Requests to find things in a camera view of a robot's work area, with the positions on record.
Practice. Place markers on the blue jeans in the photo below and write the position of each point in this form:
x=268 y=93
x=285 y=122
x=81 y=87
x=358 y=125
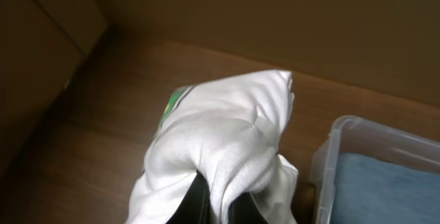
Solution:
x=371 y=191

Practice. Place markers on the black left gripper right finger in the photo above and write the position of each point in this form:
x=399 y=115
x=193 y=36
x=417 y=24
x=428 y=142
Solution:
x=243 y=210

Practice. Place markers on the white printed shirt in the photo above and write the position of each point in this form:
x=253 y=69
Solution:
x=227 y=130

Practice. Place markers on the clear plastic storage bin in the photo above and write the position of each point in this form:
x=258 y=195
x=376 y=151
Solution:
x=353 y=134

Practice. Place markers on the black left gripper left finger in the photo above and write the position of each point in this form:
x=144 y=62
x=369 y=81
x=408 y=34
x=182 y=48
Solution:
x=195 y=206

